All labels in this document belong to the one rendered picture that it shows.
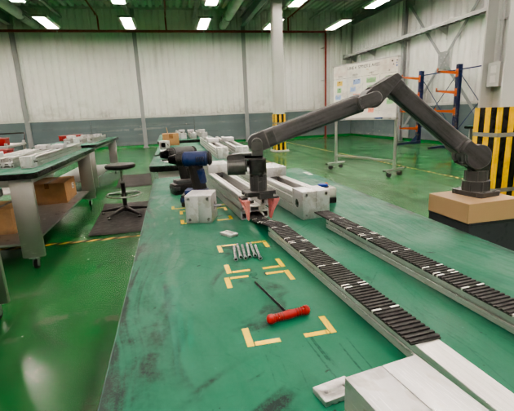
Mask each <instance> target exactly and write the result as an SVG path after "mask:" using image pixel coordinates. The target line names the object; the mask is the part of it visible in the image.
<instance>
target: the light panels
mask: <svg viewBox="0 0 514 411"><path fill-rule="evenodd" d="M10 1H12V2H25V1H24V0H10ZM305 1H306V0H295V1H294V2H293V3H291V4H290V5H289V7H299V6H300V5H301V4H302V3H304V2H305ZM386 1H388V0H378V1H377V2H374V3H372V4H371V5H369V6H368V7H366V8H375V7H377V6H379V5H381V4H383V3H385V2H386ZM112 2H113V4H125V2H124V0H112ZM217 2H218V0H206V5H205V6H216V4H217ZM34 19H36V20H37V21H39V22H40V23H41V24H43V25H44V26H46V27H47V28H48V29H58V28H57V27H55V26H54V25H53V24H52V23H51V22H50V21H49V20H47V19H46V18H45V17H34ZM121 20H122V23H123V24H124V26H125V28H126V29H135V27H134V25H133V23H132V20H131V18H121ZM209 21H210V19H200V23H199V25H198V28H197V29H206V27H207V25H208V24H209ZM349 21H350V20H342V21H340V22H338V24H335V25H333V26H331V27H330V28H328V29H326V30H334V29H337V28H338V27H339V26H341V25H343V24H346V23H347V22H349Z"/></svg>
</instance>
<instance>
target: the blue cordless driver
mask: <svg viewBox="0 0 514 411"><path fill-rule="evenodd" d="M162 161H168V163H170V164H174V165H177V166H187V167H188V168H187V172H188V175H190V179H191V182H192V186H193V187H192V188H187V189H186V190H185V191H184V193H183V194H182V195H181V198H180V202H181V205H182V207H185V202H184V196H185V195H187V194H188V193H189V192H190V191H192V190H209V188H208V187H207V186H206V182H207V180H206V174H205V170H204V169H203V168H202V166H207V165H209V166H210V165H211V164H212V154H211V152H210V151H208V152H207V151H192V152H184V153H182V152H177V153H176V154H175V155H171V156H169V157H168V159H162Z"/></svg>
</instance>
